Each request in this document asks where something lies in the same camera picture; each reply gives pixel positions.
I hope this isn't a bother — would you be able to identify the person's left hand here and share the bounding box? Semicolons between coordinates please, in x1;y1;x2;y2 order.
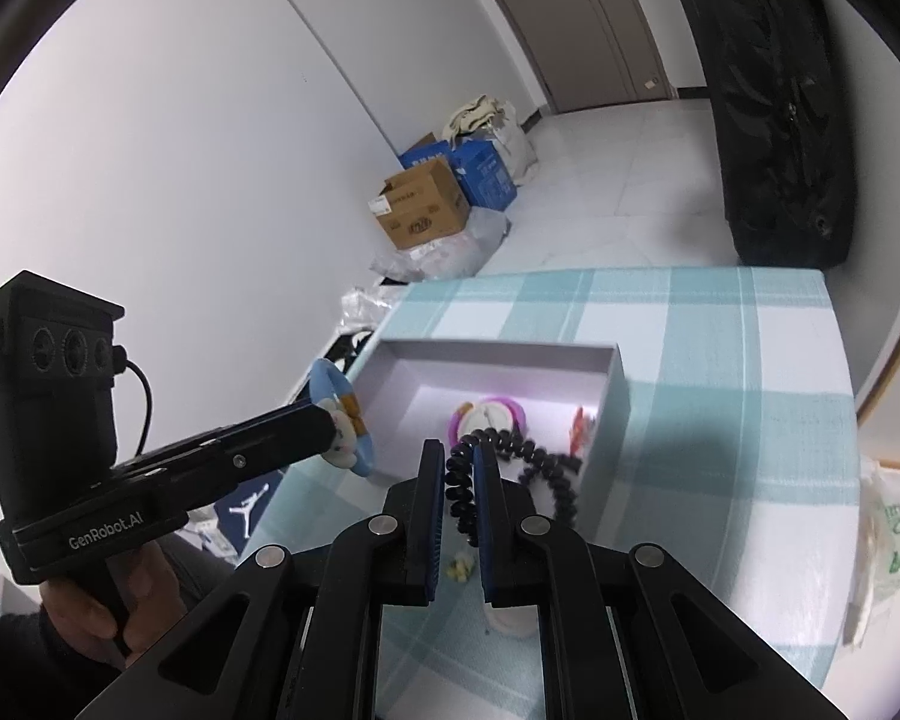
40;541;187;670

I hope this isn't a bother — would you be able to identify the grey plastic parcel bag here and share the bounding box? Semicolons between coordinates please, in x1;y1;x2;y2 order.
370;208;512;283

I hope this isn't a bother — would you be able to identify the blue Jordan shoe box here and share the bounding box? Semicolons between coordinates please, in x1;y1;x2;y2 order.
178;470;284;566

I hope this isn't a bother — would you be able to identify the silver plastic parcel bag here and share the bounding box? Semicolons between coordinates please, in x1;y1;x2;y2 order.
338;284;406;333

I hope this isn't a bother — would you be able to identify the green flower hair clip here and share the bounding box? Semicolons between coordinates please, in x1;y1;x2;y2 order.
445;551;476;583

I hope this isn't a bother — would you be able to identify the white green plastic bag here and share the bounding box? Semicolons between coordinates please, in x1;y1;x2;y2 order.
842;457;900;649

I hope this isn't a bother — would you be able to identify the grey open gift box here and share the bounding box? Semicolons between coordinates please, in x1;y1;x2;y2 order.
351;340;631;536

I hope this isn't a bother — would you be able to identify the grey door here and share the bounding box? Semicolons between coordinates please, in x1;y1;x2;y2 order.
496;0;670;112

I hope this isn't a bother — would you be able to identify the brown cardboard box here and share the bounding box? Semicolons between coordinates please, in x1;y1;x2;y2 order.
368;158;471;250

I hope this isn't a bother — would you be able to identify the blue cardboard box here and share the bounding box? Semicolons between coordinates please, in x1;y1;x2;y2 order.
400;135;517;211

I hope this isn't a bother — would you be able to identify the red cartoon charm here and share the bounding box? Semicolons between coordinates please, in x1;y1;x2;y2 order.
569;408;596;458

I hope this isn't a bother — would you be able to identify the blue cartoon bracelet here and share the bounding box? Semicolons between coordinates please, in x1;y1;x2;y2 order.
307;356;379;478

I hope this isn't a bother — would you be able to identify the purple plastic bracelet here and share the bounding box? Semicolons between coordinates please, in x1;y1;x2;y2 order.
445;391;530;447

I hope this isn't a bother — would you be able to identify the beige tote bag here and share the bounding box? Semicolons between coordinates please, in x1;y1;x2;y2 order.
442;94;538;187

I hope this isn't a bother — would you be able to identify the white round pin badge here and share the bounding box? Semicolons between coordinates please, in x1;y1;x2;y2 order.
458;400;515;437

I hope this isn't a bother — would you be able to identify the black backpack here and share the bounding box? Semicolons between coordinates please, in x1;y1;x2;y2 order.
692;0;857;270

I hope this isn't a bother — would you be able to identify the teal plaid tablecloth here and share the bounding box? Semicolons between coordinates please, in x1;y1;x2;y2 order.
244;268;860;718

